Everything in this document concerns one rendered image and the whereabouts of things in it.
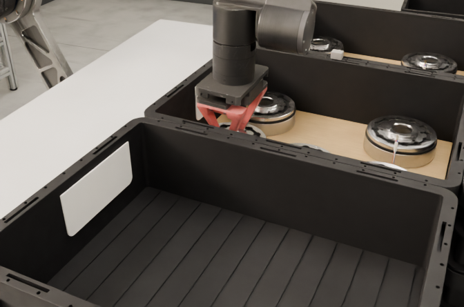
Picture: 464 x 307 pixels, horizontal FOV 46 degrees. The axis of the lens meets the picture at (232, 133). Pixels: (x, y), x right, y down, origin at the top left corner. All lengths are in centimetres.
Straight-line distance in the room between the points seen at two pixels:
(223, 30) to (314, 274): 31
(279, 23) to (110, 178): 28
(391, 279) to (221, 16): 36
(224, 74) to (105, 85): 69
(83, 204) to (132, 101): 66
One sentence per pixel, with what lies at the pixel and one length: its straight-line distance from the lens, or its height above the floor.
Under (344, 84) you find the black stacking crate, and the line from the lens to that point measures 90.
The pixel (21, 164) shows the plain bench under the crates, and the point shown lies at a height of 70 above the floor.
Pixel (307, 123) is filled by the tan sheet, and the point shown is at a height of 83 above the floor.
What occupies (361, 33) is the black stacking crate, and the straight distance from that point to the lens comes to 119.
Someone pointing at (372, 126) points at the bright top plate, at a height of 86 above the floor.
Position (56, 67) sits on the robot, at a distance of 164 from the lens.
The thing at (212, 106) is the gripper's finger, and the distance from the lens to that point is 72.
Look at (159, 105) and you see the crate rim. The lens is 74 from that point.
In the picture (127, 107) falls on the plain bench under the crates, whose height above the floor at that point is 70.
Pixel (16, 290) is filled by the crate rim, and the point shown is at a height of 93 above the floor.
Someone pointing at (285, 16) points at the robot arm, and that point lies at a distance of 66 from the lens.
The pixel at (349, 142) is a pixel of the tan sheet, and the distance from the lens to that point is 86.
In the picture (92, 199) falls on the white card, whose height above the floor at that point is 88.
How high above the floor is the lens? 126
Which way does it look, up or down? 30 degrees down
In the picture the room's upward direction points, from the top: straight up
